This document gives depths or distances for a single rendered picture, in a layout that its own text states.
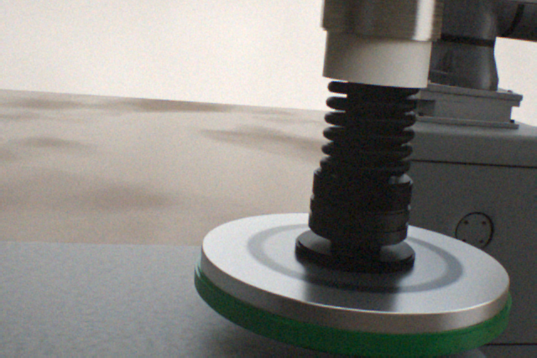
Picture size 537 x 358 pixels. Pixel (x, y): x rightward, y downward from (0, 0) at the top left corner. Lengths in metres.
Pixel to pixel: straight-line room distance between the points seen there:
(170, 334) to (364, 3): 0.25
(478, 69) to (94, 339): 1.15
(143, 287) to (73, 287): 0.05
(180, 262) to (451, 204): 0.85
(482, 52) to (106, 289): 1.10
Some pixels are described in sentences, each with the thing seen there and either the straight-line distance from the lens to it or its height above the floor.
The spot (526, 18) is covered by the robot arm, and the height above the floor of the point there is 1.07.
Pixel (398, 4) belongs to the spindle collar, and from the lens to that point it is 0.46.
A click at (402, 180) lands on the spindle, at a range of 0.50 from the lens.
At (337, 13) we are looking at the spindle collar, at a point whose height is 1.02.
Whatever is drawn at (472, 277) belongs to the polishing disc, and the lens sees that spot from 0.51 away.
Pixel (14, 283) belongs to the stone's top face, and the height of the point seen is 0.80.
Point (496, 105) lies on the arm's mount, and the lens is 1.53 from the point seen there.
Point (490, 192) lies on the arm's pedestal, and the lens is 1.45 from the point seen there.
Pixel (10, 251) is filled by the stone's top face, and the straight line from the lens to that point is 0.67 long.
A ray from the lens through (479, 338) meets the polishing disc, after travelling 0.46.
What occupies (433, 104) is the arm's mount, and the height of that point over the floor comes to 0.89.
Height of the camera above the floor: 1.01
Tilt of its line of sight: 10 degrees down
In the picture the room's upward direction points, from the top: 5 degrees clockwise
